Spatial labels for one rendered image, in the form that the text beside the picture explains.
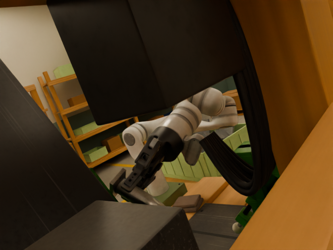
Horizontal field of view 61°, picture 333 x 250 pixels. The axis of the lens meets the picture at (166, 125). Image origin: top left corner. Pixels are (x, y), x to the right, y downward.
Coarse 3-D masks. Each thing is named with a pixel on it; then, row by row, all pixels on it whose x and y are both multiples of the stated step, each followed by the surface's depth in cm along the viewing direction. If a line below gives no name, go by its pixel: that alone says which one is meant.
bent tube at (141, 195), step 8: (120, 176) 51; (112, 184) 50; (120, 184) 51; (112, 192) 52; (120, 192) 51; (128, 192) 51; (136, 192) 51; (144, 192) 51; (128, 200) 51; (136, 200) 50; (144, 200) 50; (152, 200) 50
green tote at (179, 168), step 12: (240, 132) 155; (228, 144) 150; (240, 144) 155; (180, 156) 155; (204, 156) 139; (168, 168) 169; (180, 168) 159; (192, 168) 150; (204, 168) 142; (216, 168) 143; (192, 180) 155
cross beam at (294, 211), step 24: (312, 144) 26; (288, 168) 23; (312, 168) 22; (288, 192) 19; (312, 192) 18; (264, 216) 18; (288, 216) 17; (312, 216) 16; (240, 240) 16; (264, 240) 16; (288, 240) 15; (312, 240) 14
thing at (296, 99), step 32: (256, 0) 36; (288, 0) 34; (320, 0) 39; (256, 32) 37; (288, 32) 35; (320, 32) 37; (256, 64) 39; (288, 64) 36; (320, 64) 35; (288, 96) 38; (320, 96) 35; (288, 128) 39; (288, 160) 41
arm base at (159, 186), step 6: (156, 174) 124; (162, 174) 127; (156, 180) 124; (162, 180) 126; (150, 186) 125; (156, 186) 125; (162, 186) 125; (168, 186) 130; (150, 192) 127; (156, 192) 125; (162, 192) 126
